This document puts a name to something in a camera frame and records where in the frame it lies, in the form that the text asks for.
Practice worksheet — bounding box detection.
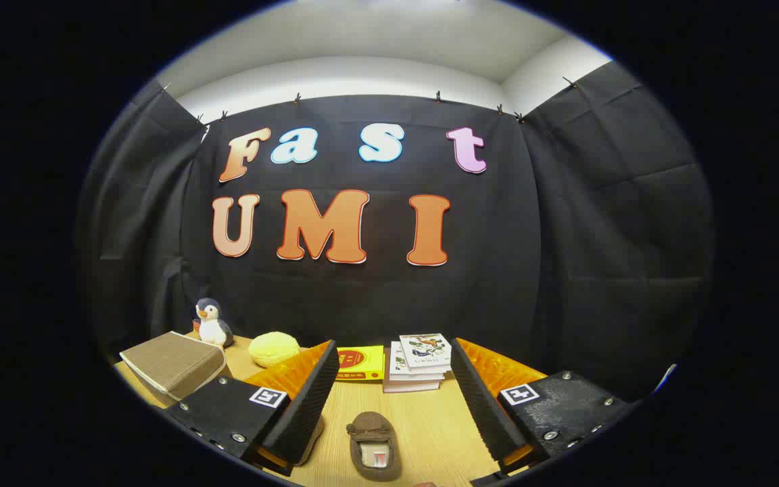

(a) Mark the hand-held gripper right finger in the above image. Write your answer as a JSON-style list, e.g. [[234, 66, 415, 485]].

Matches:
[[450, 337, 630, 474]]

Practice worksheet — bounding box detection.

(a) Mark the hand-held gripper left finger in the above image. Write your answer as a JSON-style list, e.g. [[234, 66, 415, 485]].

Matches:
[[165, 340, 341, 477]]

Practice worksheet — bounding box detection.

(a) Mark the brown fuzzy shoe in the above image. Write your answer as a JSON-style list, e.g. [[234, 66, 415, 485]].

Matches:
[[295, 414, 326, 467], [346, 411, 404, 482]]

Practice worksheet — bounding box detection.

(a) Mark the brown fabric storage box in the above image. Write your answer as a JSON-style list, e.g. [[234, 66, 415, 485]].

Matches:
[[119, 331, 233, 409]]

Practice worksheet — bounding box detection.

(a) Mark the yellow plush bun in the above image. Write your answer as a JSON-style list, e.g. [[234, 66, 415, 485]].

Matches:
[[248, 331, 301, 369]]

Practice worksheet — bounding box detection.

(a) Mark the thick yellow book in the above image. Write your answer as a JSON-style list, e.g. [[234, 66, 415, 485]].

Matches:
[[335, 345, 385, 383]]

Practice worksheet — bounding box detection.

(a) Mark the black backdrop cloth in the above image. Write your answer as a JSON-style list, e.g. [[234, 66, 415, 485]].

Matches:
[[78, 61, 713, 400]]

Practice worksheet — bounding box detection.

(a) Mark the plush penguin toy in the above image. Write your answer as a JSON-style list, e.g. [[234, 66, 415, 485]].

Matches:
[[193, 298, 235, 349]]

